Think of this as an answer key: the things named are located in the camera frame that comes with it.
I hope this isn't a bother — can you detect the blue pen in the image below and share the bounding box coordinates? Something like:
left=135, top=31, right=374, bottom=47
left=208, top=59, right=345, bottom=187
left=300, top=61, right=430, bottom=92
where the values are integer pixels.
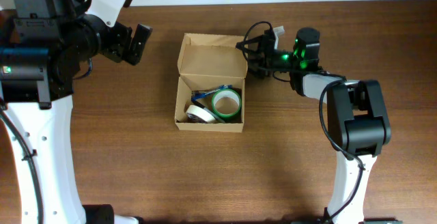
left=191, top=85, right=233, bottom=100

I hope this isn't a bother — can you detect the green tape roll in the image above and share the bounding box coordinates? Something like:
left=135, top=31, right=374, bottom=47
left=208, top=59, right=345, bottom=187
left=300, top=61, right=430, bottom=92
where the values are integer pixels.
left=211, top=89, right=242, bottom=121

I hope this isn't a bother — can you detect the black silver pen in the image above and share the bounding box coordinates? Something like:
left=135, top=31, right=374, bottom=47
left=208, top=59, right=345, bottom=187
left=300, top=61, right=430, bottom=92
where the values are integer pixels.
left=191, top=98, right=225, bottom=124

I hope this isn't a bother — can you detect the white masking tape roll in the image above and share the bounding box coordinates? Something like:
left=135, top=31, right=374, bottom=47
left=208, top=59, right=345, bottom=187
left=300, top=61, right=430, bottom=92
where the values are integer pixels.
left=186, top=104, right=217, bottom=124

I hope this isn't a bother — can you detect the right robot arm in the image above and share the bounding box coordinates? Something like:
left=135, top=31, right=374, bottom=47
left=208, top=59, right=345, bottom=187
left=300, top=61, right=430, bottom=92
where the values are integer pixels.
left=236, top=27, right=391, bottom=223

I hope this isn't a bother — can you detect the cardboard box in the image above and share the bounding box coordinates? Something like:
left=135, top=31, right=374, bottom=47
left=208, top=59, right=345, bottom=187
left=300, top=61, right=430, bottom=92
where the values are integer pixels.
left=174, top=33, right=248, bottom=132

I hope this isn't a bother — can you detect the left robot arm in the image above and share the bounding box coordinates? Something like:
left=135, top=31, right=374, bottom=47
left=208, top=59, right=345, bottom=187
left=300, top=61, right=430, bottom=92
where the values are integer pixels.
left=1, top=0, right=152, bottom=223

